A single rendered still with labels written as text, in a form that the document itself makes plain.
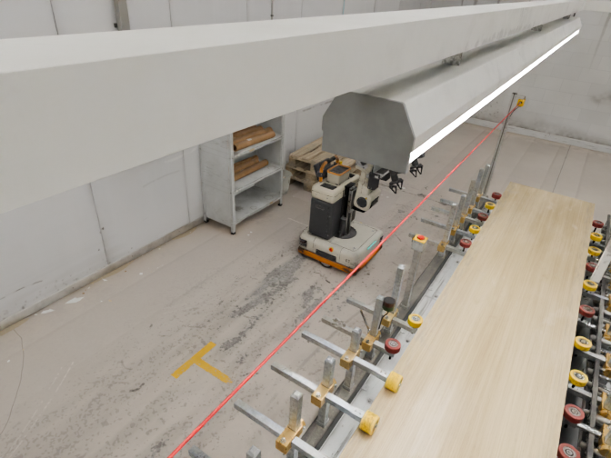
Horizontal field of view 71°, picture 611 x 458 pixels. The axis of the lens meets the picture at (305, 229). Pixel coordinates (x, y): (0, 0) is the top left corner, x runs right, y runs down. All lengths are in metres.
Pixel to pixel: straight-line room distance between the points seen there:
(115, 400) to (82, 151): 3.12
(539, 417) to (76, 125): 2.19
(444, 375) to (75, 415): 2.28
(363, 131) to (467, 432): 1.70
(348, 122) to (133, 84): 0.35
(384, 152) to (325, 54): 0.21
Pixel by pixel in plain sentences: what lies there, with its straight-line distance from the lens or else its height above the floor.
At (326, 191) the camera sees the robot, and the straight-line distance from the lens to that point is 3.91.
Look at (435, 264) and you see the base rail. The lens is 3.32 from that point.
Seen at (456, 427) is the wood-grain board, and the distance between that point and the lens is 2.08.
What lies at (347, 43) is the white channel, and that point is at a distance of 0.37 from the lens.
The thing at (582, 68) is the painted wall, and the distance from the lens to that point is 9.40.
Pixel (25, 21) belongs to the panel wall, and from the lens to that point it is 3.55.
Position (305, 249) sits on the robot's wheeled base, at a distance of 4.29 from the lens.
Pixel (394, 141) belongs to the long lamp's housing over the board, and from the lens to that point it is 0.51.
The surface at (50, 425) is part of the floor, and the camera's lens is 3.32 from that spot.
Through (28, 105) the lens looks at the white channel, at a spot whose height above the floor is 2.45.
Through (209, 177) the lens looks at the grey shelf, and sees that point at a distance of 4.65.
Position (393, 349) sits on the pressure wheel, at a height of 0.91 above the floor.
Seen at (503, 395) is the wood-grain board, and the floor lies 0.90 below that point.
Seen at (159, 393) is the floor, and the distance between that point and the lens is 3.26.
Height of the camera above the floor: 2.50
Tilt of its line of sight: 31 degrees down
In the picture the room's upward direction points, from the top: 4 degrees clockwise
